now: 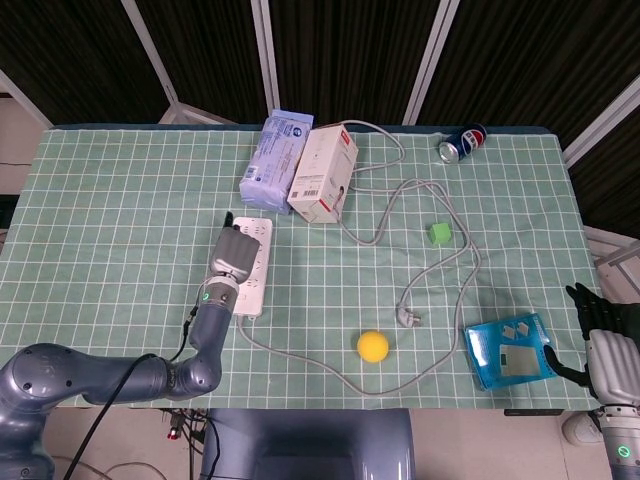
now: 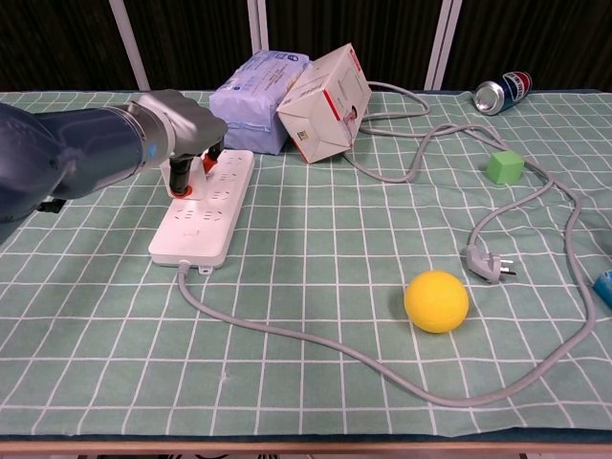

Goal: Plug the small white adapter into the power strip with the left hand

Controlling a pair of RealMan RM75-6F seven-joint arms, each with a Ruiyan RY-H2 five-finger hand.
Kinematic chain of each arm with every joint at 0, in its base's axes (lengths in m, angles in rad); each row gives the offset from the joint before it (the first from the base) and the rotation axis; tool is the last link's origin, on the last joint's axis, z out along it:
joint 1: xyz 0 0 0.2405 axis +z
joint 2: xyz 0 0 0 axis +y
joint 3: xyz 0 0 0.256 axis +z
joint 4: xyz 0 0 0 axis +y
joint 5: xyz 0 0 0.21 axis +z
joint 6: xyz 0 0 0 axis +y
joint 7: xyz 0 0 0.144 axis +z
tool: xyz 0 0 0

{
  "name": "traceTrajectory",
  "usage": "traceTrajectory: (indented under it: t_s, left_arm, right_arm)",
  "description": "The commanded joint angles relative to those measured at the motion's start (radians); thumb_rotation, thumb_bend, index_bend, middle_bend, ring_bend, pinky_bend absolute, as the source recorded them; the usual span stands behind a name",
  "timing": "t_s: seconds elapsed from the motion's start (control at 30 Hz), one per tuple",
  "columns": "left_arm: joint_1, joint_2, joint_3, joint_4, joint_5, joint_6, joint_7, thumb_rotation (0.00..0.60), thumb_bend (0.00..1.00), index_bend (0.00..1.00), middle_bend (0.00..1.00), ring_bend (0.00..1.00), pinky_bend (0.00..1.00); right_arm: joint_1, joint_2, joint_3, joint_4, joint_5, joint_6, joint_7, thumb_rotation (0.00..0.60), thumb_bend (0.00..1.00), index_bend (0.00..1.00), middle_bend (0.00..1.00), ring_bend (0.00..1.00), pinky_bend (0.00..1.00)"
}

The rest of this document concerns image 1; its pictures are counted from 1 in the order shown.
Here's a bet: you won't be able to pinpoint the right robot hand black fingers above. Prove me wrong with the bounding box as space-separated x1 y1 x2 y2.
543 282 640 407

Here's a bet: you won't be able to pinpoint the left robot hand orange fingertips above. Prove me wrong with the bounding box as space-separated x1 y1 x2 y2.
208 211 262 286

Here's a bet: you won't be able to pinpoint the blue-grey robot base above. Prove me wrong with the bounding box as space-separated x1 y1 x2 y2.
199 408 417 480

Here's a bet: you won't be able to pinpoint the white power strip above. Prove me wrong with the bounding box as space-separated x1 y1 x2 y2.
219 215 274 317

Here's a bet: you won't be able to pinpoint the light blue tissue pack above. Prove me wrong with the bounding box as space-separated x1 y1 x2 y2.
238 108 315 216

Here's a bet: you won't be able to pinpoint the blue retail package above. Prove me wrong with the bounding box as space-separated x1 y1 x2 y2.
463 312 557 391

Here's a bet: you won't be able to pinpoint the white cardboard box red trim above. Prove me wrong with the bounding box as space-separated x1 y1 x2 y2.
286 124 359 225

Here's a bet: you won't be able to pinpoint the green checkered tablecloth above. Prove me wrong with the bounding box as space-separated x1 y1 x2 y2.
0 127 609 411

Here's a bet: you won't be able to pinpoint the yellow ball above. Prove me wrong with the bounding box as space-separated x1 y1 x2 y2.
356 330 391 363

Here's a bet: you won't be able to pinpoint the dark folding screen panel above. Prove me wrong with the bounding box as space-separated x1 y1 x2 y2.
404 0 640 151
122 0 274 125
252 0 459 126
0 0 176 127

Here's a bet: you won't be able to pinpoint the green cube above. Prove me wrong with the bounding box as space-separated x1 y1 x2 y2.
428 222 454 246

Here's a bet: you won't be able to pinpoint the blue Pepsi can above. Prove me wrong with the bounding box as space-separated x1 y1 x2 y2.
438 123 489 165

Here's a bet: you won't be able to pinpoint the metal frame stand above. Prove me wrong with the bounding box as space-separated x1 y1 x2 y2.
582 224 640 301

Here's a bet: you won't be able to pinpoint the grey power strip cable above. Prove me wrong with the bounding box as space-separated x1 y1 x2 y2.
237 118 484 396

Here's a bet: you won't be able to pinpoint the cable bundle under table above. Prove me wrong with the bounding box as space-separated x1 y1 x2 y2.
159 408 212 480

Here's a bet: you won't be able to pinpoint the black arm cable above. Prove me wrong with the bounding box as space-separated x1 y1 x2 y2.
62 304 201 480

